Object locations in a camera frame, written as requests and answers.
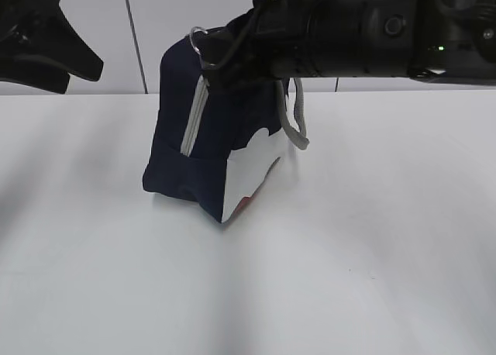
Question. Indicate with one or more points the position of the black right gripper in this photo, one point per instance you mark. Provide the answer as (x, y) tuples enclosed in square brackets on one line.
[(265, 44)]

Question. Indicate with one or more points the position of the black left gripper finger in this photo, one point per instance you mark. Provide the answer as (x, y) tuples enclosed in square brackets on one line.
[(39, 27), (47, 73)]

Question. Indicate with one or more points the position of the navy blue lunch bag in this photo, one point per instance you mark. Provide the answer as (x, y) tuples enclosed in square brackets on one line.
[(216, 149)]

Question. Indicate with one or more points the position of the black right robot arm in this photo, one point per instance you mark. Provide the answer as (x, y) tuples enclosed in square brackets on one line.
[(428, 41)]

